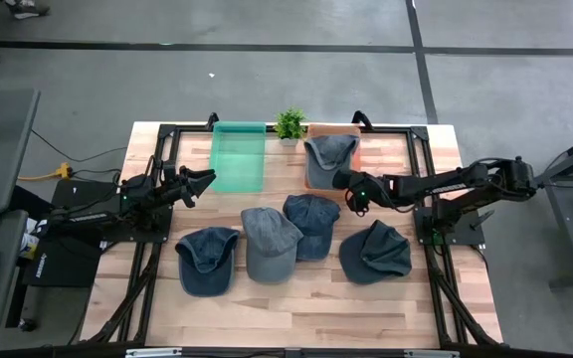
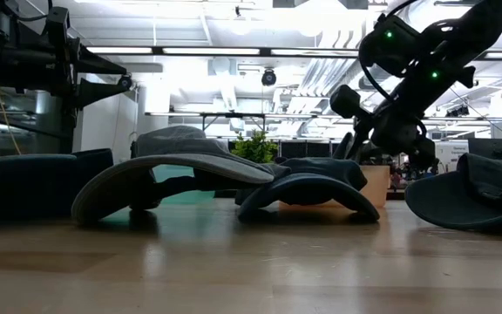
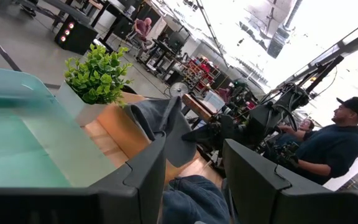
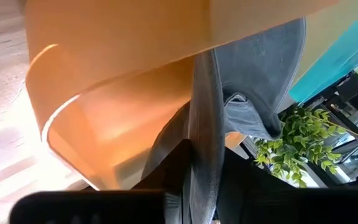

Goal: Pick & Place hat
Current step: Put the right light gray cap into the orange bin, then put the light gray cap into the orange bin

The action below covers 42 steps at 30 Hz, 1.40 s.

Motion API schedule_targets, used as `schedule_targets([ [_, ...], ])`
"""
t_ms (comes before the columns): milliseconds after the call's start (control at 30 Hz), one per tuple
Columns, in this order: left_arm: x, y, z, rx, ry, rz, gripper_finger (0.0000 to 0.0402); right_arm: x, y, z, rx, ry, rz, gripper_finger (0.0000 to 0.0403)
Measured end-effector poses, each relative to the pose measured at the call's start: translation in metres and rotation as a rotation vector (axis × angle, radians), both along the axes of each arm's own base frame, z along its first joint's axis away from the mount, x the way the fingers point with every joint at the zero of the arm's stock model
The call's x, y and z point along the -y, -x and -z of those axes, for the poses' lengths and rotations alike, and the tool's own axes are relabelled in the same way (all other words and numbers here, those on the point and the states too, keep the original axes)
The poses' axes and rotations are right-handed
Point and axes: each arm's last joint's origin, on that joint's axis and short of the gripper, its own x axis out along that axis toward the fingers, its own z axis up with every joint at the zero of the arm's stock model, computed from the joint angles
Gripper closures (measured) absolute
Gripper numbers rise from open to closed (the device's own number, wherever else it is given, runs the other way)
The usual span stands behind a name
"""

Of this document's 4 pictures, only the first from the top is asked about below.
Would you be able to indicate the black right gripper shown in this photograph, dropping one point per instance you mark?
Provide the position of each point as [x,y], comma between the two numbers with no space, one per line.
[373,189]

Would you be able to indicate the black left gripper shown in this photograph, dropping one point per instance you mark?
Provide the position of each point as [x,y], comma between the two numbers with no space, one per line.
[174,186]

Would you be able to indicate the grey denim cap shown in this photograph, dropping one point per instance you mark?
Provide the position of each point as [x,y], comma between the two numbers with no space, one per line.
[326,174]
[271,248]

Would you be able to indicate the dark blue denim cap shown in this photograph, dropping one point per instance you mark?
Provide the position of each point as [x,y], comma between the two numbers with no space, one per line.
[314,219]
[207,263]

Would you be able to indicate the blackish navy cap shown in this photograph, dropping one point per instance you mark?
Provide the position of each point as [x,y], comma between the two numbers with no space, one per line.
[376,253]

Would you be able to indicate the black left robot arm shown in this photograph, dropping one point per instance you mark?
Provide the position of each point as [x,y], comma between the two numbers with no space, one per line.
[92,214]

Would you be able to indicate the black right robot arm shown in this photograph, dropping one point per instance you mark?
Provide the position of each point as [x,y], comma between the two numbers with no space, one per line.
[445,189]

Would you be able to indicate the teal translucent plastic bin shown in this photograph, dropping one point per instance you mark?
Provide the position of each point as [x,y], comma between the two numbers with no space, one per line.
[237,159]

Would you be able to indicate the orange translucent plastic bin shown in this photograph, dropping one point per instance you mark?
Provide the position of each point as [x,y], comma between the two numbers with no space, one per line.
[331,128]

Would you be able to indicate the green plant in white pot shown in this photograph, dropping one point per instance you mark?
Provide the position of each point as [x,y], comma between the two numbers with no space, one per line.
[290,124]

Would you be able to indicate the plain black control box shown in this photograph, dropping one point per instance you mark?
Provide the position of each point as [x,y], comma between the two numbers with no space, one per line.
[82,191]

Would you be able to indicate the black control box white lettering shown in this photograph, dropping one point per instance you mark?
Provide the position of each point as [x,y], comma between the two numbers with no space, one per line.
[62,263]

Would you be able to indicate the dark grey metal stand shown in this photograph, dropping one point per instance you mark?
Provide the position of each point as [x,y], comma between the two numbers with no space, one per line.
[570,199]

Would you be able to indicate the black metal table frame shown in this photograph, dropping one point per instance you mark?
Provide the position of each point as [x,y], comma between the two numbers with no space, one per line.
[194,129]

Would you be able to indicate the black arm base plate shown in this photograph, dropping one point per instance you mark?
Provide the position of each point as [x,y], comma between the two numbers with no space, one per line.
[465,236]
[159,233]

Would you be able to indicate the black frame clamp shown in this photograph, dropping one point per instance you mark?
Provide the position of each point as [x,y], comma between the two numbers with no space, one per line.
[212,121]
[362,119]

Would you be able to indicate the silver metal bracket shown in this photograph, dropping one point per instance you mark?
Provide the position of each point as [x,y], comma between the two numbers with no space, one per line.
[152,353]
[433,354]

